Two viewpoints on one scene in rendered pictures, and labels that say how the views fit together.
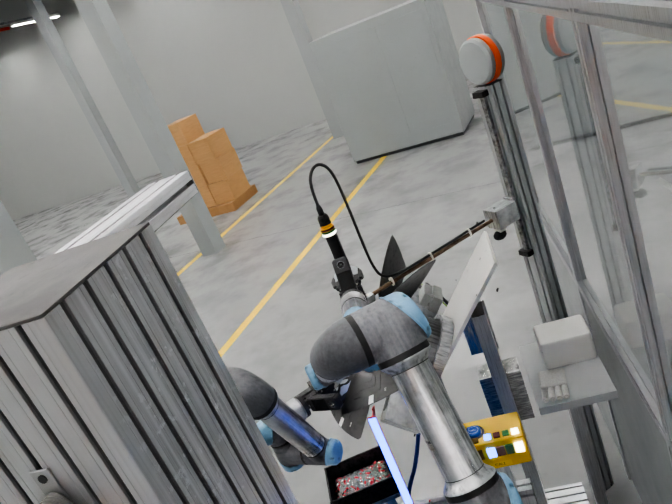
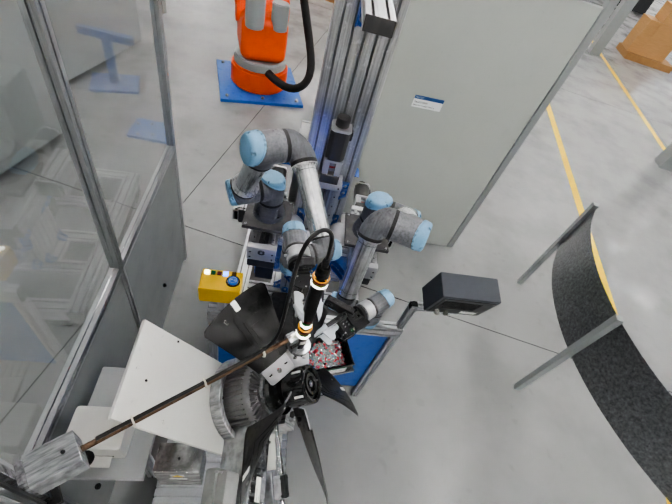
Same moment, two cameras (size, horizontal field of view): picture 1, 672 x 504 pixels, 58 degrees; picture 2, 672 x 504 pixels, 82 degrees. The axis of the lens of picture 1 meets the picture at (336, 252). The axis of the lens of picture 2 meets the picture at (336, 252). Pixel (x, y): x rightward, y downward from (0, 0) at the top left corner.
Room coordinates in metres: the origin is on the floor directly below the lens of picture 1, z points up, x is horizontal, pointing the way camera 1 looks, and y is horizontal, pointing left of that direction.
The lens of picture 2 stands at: (2.23, -0.28, 2.36)
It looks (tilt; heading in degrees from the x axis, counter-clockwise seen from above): 47 degrees down; 150
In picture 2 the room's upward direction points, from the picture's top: 19 degrees clockwise
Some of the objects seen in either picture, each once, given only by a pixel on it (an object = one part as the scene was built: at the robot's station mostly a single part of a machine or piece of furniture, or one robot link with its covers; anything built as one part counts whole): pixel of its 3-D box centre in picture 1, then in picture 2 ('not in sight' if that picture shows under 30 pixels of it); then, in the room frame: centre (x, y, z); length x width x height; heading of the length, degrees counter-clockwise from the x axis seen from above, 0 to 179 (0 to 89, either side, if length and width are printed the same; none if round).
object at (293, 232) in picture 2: (357, 319); (295, 239); (1.44, 0.02, 1.45); 0.11 x 0.08 x 0.09; 176
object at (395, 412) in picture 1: (406, 404); not in sight; (1.66, -0.02, 0.98); 0.20 x 0.16 x 0.20; 75
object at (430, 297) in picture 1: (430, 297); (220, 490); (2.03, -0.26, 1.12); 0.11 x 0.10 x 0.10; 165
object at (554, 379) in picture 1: (553, 384); not in sight; (1.61, -0.49, 0.87); 0.15 x 0.09 x 0.02; 160
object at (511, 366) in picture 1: (505, 391); (181, 464); (1.85, -0.38, 0.73); 0.15 x 0.09 x 0.22; 75
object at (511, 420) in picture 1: (495, 443); (221, 287); (1.30, -0.20, 1.02); 0.16 x 0.10 x 0.11; 75
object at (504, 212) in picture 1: (502, 213); (53, 463); (1.94, -0.59, 1.36); 0.10 x 0.07 x 0.08; 111
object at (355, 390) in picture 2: not in sight; (371, 367); (1.50, 0.60, 0.39); 0.04 x 0.04 x 0.78; 75
